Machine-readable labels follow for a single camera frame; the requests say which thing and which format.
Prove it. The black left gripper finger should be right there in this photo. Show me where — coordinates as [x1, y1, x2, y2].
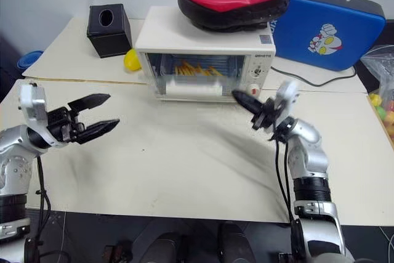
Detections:
[67, 92, 111, 113]
[74, 118, 121, 145]

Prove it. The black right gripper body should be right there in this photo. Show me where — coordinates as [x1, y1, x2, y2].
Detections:
[250, 97, 280, 131]

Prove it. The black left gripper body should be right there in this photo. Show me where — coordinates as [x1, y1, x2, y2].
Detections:
[46, 106, 86, 144]

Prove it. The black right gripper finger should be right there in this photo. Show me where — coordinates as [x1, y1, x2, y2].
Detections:
[235, 96, 262, 116]
[231, 89, 263, 109]

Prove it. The white toaster oven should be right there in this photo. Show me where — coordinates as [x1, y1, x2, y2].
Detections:
[134, 5, 277, 103]

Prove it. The yellow fries food container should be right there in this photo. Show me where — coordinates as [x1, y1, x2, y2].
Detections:
[173, 59, 223, 78]

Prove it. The yellow plastic ball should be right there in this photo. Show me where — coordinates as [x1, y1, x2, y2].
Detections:
[123, 48, 143, 73]

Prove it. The black leather tissue box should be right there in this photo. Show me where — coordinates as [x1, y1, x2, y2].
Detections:
[86, 3, 134, 59]

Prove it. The blue round lid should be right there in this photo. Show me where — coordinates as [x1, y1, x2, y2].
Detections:
[16, 50, 45, 69]

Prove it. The blue cartoon boxing pad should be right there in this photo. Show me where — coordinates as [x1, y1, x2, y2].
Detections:
[271, 0, 387, 72]

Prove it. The wooden tray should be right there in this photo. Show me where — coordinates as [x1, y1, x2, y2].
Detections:
[366, 94, 394, 150]

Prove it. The clear bag of colourful toys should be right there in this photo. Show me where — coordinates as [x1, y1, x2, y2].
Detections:
[359, 45, 394, 136]

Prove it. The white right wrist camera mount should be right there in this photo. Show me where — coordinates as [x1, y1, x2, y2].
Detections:
[271, 80, 301, 130]

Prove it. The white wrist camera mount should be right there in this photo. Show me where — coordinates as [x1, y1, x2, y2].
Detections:
[271, 80, 301, 130]
[18, 82, 49, 129]

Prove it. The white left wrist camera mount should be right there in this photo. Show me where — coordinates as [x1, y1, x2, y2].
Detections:
[18, 82, 49, 129]

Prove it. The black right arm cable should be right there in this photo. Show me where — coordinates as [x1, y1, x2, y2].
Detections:
[273, 135, 305, 261]

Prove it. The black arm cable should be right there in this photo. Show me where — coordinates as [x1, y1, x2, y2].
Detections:
[273, 135, 305, 261]
[34, 154, 52, 247]

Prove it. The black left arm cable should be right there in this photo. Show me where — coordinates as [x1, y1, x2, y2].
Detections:
[34, 154, 52, 247]

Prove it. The glass oven door white handle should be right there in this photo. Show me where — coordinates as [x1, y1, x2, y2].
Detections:
[143, 52, 249, 100]

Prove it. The black oven power cable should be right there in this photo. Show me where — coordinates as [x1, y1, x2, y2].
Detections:
[270, 65, 358, 87]

